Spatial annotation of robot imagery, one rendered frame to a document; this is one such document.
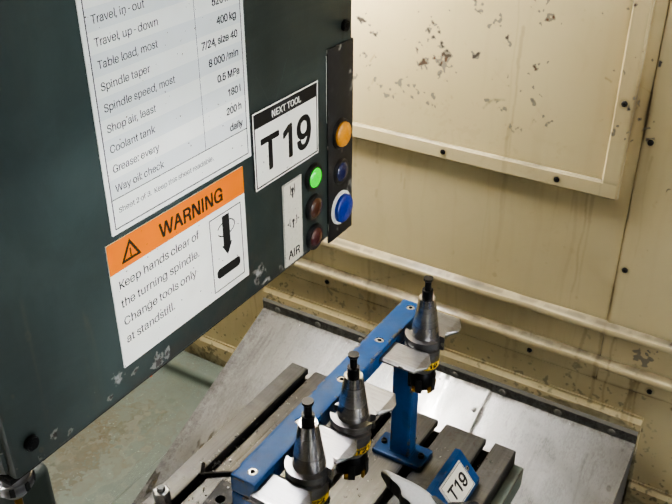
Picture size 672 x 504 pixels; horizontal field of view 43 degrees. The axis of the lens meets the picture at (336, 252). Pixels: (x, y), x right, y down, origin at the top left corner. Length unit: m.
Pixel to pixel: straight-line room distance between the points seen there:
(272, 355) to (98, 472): 0.48
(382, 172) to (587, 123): 0.43
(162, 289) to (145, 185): 0.09
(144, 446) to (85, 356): 1.51
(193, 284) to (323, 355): 1.28
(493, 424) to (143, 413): 0.89
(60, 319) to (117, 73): 0.17
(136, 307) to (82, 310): 0.05
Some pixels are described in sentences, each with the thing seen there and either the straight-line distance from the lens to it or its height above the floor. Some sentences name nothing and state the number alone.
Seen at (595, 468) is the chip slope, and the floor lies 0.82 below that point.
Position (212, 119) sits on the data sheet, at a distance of 0.67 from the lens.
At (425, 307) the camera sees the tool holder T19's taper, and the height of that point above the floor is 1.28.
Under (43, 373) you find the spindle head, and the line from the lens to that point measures 0.61.
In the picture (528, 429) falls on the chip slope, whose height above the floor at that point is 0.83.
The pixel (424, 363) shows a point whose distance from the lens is 1.31.
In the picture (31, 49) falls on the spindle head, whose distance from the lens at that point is 0.54.
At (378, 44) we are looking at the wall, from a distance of 1.63.
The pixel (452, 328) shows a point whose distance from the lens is 1.39.
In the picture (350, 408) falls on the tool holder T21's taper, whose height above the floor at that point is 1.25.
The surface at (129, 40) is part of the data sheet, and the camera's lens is 0.59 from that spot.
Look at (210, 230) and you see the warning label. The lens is 0.70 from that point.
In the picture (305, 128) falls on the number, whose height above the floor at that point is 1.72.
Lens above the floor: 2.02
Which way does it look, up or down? 31 degrees down
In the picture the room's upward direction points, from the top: straight up
